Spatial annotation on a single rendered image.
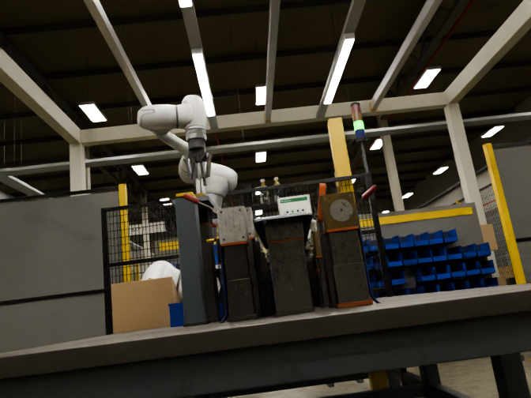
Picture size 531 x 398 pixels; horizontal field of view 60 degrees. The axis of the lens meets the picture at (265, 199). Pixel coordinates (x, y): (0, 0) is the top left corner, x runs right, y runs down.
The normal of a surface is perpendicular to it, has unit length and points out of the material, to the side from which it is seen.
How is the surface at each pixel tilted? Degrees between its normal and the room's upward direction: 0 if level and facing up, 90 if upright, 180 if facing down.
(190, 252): 90
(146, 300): 90
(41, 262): 90
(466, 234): 90
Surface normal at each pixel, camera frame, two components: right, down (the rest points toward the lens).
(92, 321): 0.02, -0.23
